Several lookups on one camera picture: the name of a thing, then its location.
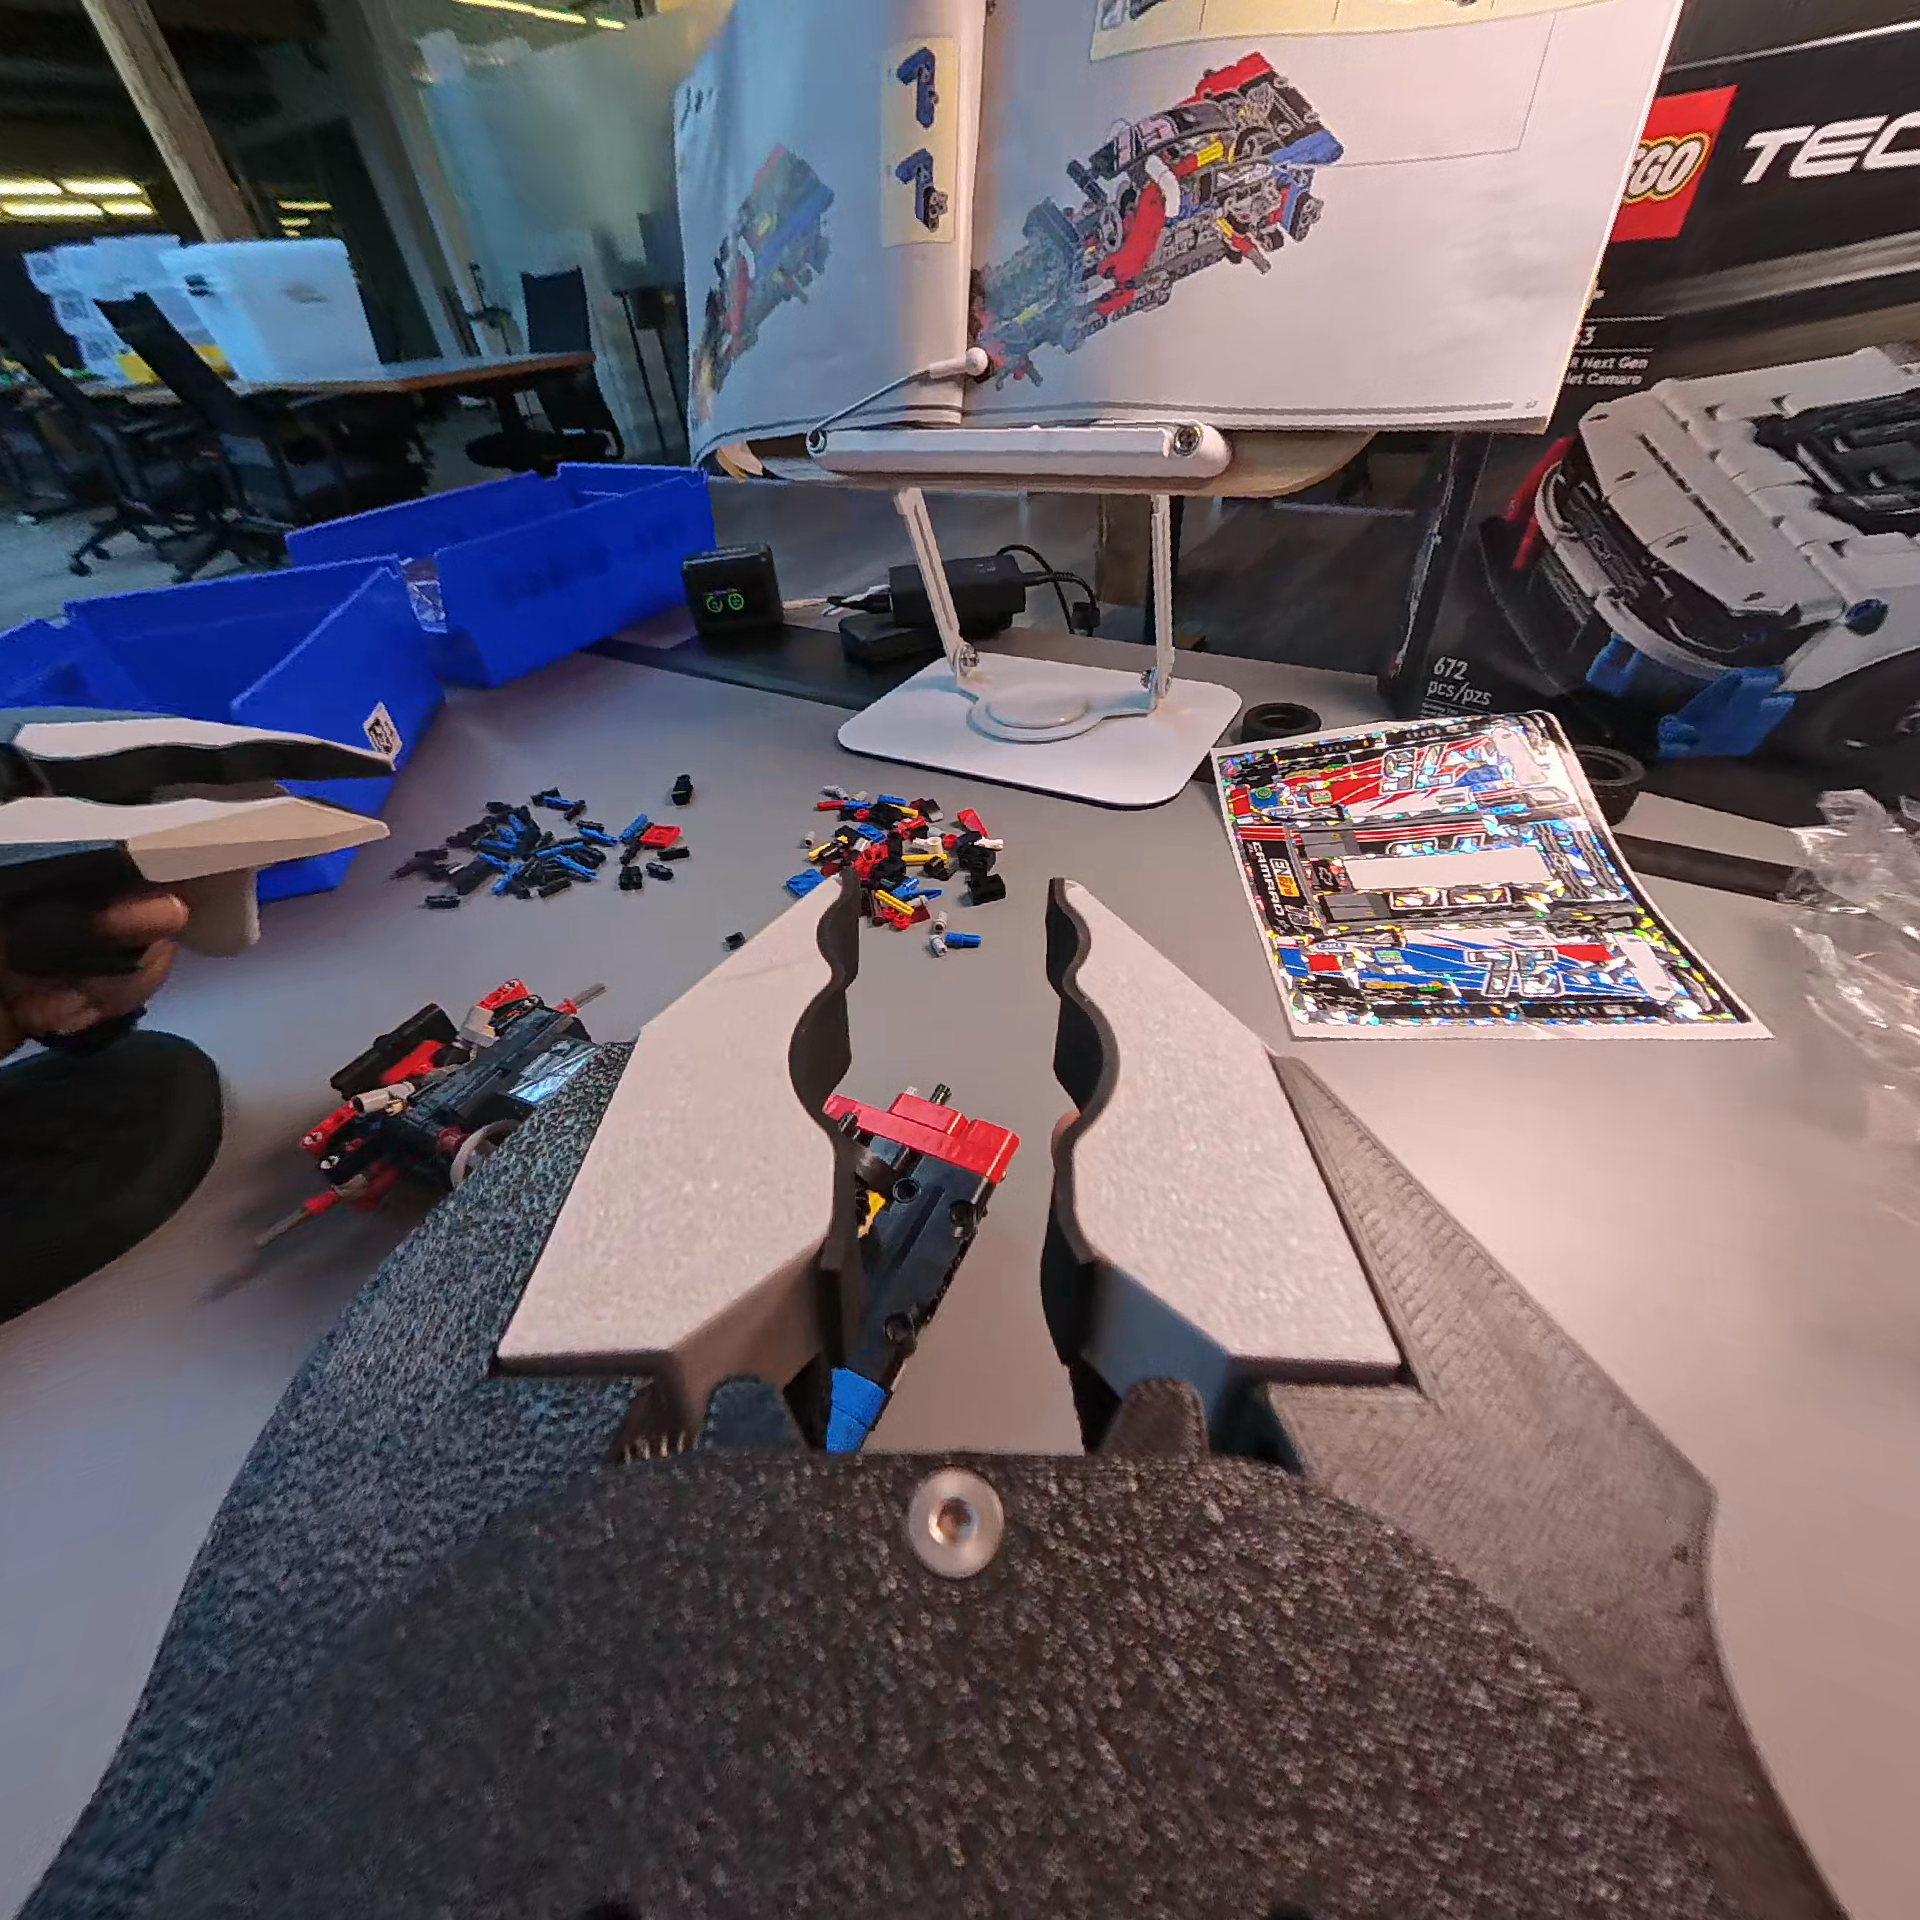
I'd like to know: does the pile of black blue pins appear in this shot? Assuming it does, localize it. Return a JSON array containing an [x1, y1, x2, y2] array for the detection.
[[392, 771, 698, 916]]

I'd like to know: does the black office chair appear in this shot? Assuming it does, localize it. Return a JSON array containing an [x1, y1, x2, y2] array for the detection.
[[93, 292, 437, 586], [466, 267, 625, 471]]

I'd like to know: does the lego instruction booklet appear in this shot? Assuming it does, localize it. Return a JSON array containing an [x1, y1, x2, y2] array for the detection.
[[675, 0, 1689, 466]]

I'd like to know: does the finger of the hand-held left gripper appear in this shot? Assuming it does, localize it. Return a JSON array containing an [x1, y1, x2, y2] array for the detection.
[[0, 720, 398, 797], [0, 793, 392, 958]]

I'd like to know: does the holographic sticker sheet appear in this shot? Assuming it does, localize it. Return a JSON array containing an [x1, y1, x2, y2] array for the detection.
[[1213, 713, 1775, 1041]]

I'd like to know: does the blue storage bin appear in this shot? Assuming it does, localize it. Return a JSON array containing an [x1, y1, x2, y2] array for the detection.
[[0, 560, 446, 901], [283, 460, 719, 688]]

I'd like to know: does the lego car model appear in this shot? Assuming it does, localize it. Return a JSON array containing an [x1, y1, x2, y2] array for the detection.
[[254, 984, 1021, 1458]]

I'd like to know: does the black device green display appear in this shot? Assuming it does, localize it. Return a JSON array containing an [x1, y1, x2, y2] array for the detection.
[[683, 542, 782, 647]]

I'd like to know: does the pile of mixed lego pieces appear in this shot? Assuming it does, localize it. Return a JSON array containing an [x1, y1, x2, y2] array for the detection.
[[725, 781, 1005, 963]]

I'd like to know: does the wooden office table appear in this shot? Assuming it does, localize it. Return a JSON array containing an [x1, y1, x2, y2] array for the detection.
[[225, 351, 598, 450]]

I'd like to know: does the crumpled clear plastic bag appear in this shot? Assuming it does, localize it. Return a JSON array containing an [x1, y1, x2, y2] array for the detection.
[[1778, 788, 1920, 1051]]

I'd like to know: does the black power adapter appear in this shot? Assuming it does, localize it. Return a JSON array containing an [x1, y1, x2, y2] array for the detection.
[[886, 554, 1030, 623]]

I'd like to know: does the lego set box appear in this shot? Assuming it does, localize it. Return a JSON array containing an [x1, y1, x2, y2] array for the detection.
[[1381, 0, 1920, 767]]

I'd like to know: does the person's left hand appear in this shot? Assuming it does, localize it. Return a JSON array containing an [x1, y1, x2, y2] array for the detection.
[[0, 896, 190, 1059]]

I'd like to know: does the white storage box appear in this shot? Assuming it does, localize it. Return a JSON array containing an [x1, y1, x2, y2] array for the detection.
[[158, 239, 379, 387]]

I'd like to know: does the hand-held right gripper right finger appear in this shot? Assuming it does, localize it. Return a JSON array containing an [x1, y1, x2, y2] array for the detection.
[[1045, 878, 1404, 1389]]

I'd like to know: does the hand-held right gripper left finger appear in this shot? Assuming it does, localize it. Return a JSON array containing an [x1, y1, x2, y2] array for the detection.
[[497, 868, 871, 1389]]

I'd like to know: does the black desk mat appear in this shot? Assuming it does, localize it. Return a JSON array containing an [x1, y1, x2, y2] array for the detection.
[[592, 598, 1389, 710]]

